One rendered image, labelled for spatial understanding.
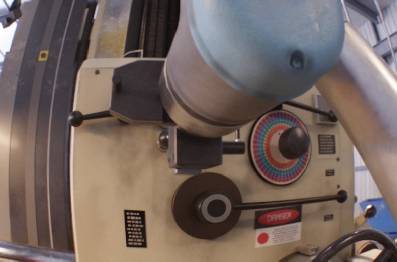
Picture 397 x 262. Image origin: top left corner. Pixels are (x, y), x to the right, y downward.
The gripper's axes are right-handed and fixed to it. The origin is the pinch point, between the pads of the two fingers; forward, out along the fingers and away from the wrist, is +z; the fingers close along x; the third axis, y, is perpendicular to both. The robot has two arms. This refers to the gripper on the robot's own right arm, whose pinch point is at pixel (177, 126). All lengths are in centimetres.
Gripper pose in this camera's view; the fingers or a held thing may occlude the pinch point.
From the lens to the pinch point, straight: 44.8
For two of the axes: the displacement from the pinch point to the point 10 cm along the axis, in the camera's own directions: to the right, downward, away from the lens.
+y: 9.8, 0.3, 2.0
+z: -2.0, 1.8, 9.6
